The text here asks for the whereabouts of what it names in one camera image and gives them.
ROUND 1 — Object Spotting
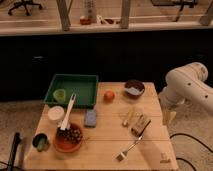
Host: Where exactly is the wooden shelf rail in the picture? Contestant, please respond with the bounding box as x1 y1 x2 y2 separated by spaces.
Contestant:
0 21 213 36

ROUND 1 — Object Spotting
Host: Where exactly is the red object on shelf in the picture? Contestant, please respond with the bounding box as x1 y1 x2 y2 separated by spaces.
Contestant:
79 16 92 25

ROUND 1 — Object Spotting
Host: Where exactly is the light green cup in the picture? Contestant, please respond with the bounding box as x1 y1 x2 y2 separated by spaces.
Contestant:
53 89 66 103

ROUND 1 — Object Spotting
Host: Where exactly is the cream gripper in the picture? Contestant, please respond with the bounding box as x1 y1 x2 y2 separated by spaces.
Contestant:
161 104 176 125

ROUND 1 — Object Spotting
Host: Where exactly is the green plastic tray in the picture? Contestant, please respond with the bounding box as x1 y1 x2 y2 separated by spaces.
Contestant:
44 74 98 108

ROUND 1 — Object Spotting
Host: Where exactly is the dark bowl with cloth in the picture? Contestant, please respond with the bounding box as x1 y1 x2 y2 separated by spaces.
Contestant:
124 80 145 98

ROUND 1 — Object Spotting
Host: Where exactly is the yellow banana piece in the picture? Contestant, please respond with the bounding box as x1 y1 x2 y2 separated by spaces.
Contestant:
122 107 135 127

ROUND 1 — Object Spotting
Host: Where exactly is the orange bowl with grapes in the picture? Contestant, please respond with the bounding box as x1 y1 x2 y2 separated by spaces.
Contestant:
53 123 83 153

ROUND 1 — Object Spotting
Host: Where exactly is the white round lid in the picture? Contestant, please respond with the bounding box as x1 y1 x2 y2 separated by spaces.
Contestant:
48 106 64 121

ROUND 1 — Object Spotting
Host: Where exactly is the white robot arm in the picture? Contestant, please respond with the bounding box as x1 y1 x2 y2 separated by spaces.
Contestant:
158 62 213 125

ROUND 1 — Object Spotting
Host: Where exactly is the dark mug with green item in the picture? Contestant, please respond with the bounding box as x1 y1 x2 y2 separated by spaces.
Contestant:
32 133 50 152

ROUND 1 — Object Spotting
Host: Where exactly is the silver fork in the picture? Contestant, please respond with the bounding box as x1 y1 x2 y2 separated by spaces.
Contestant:
116 136 142 162

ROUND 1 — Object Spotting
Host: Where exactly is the black cable on floor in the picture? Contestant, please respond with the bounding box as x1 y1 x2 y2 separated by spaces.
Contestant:
169 132 213 171

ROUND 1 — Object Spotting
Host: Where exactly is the black stand left edge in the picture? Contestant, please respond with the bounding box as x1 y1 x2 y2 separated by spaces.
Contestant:
7 132 21 171

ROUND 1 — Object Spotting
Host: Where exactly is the red-orange apple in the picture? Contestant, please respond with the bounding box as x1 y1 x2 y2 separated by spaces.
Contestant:
104 90 115 102

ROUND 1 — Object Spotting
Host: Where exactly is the black office chair base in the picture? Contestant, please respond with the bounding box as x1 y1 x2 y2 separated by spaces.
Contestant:
8 0 43 16

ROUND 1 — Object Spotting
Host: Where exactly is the blue-grey sponge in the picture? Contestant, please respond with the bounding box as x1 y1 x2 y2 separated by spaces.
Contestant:
84 110 97 127

